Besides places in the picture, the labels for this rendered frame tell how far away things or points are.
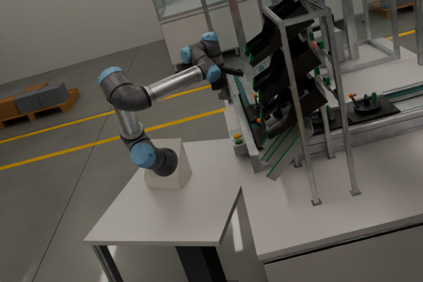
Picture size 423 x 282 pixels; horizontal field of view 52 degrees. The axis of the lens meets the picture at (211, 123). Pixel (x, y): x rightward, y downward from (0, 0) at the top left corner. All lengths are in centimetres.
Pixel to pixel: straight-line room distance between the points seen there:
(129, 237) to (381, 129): 132
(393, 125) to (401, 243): 66
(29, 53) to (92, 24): 166
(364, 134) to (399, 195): 45
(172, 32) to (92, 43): 373
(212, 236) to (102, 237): 56
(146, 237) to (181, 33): 539
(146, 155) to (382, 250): 110
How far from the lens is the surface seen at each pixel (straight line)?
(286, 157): 182
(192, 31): 712
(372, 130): 228
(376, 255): 189
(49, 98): 737
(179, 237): 195
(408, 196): 193
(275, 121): 179
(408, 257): 196
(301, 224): 184
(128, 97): 178
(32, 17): 1078
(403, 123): 233
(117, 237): 212
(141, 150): 210
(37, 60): 1100
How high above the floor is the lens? 202
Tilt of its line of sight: 24 degrees down
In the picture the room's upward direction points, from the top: 16 degrees counter-clockwise
